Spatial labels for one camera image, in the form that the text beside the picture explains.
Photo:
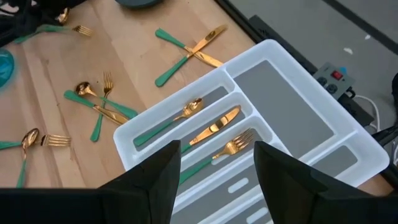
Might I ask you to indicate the white cutlery tray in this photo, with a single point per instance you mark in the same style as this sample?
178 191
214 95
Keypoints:
280 109

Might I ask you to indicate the grey power strip red switch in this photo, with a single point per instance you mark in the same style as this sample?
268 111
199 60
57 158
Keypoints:
329 85

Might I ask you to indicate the dark grey plate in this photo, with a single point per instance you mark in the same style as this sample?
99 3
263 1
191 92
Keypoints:
138 3

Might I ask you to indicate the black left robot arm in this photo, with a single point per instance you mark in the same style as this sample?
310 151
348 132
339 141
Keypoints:
31 15

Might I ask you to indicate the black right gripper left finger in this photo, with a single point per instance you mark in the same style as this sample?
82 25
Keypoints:
149 193

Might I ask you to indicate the blue floor sticker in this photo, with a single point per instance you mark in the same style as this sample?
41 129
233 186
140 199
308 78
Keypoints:
343 70

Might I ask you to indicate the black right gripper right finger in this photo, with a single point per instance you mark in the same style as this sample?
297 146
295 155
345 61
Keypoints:
286 186

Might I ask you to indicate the teal translucent plastic plate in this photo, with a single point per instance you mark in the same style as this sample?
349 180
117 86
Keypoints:
5 68

